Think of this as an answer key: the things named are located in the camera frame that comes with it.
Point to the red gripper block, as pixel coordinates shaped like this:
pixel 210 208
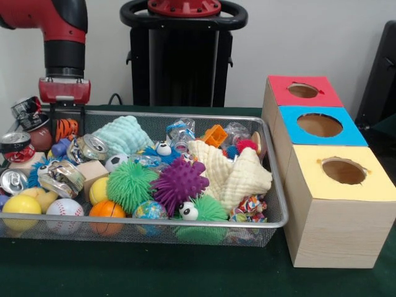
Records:
pixel 65 91

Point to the tiger striped plush toy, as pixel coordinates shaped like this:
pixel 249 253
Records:
pixel 67 130

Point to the green spiky ball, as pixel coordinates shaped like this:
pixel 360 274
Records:
pixel 131 187
pixel 207 216

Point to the cream muslin cloth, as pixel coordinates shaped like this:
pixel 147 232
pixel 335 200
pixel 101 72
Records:
pixel 238 176

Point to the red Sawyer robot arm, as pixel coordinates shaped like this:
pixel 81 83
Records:
pixel 62 31

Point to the shallow clear mesh bin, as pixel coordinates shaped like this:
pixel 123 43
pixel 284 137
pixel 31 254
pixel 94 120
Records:
pixel 275 216

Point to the wooden box with three holes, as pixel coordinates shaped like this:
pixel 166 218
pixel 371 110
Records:
pixel 337 216

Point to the black soda can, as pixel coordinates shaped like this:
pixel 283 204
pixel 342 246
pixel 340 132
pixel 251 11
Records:
pixel 28 113

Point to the red soda can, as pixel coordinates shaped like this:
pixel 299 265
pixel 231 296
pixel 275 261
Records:
pixel 17 147

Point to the mint green cloth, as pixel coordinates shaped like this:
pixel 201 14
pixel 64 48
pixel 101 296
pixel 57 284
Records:
pixel 122 135

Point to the crushed silver can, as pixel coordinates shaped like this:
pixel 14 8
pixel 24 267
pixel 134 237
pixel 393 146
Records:
pixel 60 179

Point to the white baseball toy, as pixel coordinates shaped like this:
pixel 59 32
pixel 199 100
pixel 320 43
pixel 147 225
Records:
pixel 65 213

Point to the smooth yellow ball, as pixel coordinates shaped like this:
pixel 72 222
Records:
pixel 21 210

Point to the orange basketball toy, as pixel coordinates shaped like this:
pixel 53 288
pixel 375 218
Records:
pixel 107 213

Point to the blue globe ball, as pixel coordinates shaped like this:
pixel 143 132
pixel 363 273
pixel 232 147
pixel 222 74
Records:
pixel 150 211

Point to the purple spiky ball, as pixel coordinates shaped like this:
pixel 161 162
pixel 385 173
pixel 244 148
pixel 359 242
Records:
pixel 180 185

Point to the orange plastic toy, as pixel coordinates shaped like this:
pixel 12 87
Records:
pixel 216 135

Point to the black chair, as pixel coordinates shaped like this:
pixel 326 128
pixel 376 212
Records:
pixel 380 80

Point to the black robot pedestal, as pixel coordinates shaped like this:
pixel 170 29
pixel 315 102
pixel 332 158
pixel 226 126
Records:
pixel 179 68

